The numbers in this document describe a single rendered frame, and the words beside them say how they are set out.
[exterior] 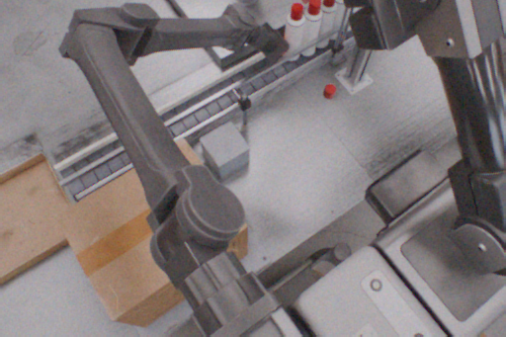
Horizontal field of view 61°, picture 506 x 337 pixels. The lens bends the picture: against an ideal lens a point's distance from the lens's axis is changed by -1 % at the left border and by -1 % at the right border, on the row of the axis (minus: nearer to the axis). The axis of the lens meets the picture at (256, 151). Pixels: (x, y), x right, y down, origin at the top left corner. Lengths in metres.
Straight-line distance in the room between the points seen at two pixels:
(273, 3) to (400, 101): 0.51
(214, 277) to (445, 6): 0.33
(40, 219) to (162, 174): 0.79
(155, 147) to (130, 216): 0.36
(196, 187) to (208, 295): 0.12
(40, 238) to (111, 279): 0.43
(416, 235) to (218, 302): 0.21
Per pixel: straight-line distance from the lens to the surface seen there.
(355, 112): 1.34
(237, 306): 0.47
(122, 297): 0.87
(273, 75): 1.31
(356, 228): 2.08
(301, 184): 1.21
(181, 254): 0.50
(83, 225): 0.92
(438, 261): 0.48
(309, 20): 1.23
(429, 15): 0.35
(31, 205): 1.31
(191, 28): 0.90
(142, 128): 0.58
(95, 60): 0.66
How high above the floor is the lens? 1.96
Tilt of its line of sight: 65 degrees down
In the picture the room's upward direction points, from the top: 2 degrees clockwise
